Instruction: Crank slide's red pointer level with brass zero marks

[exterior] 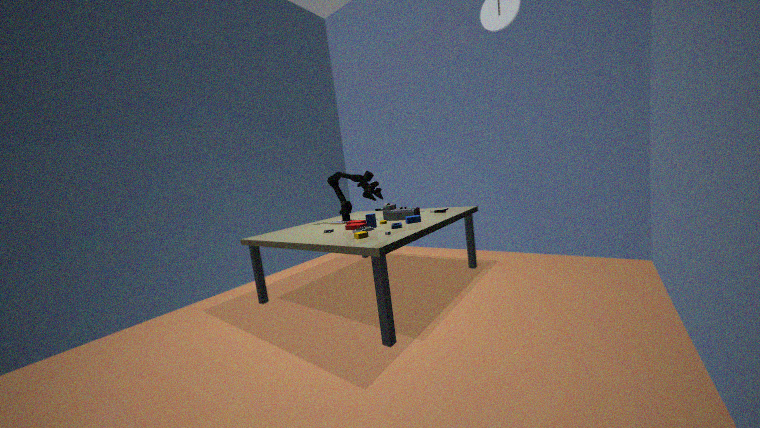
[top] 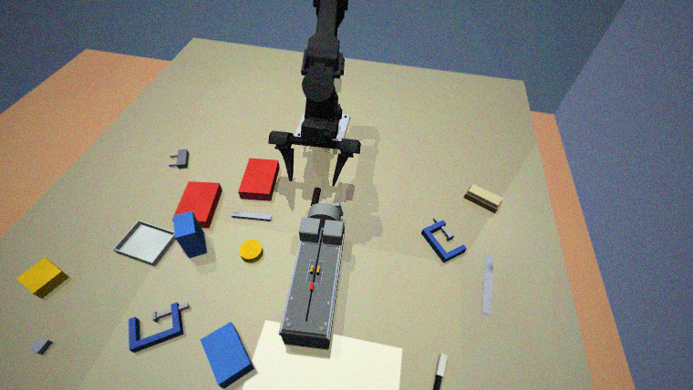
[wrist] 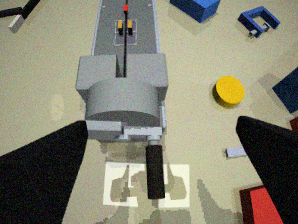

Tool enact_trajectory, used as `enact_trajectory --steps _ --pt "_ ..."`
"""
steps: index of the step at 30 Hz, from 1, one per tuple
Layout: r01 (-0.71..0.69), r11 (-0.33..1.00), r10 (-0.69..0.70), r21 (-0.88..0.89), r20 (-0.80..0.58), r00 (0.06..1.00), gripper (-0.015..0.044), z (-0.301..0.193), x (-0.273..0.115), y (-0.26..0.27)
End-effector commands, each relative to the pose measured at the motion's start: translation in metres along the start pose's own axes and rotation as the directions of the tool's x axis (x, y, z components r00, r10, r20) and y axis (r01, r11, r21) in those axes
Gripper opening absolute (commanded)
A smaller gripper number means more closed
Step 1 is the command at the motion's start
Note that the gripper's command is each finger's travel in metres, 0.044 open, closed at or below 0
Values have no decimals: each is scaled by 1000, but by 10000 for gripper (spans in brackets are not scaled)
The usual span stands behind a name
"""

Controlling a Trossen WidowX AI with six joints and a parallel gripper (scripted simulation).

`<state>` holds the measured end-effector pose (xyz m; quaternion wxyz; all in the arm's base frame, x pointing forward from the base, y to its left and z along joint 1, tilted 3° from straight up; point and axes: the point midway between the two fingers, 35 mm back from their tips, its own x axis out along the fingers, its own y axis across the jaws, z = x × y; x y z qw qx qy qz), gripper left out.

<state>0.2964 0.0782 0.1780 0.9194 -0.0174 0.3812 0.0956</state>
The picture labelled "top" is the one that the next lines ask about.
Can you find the yellow short cylinder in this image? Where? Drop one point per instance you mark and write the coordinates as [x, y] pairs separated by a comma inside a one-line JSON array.
[[251, 251]]

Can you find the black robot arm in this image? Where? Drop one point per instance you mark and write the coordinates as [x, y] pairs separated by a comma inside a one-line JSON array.
[[321, 62]]

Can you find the blue c-clamp with grey screw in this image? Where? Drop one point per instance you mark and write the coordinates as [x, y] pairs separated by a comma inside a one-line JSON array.
[[440, 225], [136, 344]]

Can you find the red rectangular block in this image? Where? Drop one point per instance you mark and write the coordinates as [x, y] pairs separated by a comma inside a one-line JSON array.
[[259, 179], [202, 198]]

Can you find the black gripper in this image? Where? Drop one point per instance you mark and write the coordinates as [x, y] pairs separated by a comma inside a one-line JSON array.
[[284, 141]]

